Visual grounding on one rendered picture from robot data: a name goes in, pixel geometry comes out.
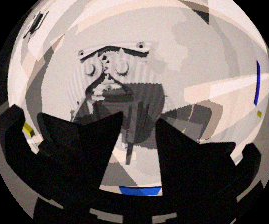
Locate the blue block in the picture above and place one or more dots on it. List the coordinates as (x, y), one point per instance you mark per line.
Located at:
(139, 190)

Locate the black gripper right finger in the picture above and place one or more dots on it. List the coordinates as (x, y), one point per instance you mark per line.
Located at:
(181, 157)

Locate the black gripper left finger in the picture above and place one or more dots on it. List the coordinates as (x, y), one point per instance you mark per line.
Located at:
(92, 143)

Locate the yellow flat bar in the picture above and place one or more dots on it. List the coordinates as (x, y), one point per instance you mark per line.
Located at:
(29, 130)

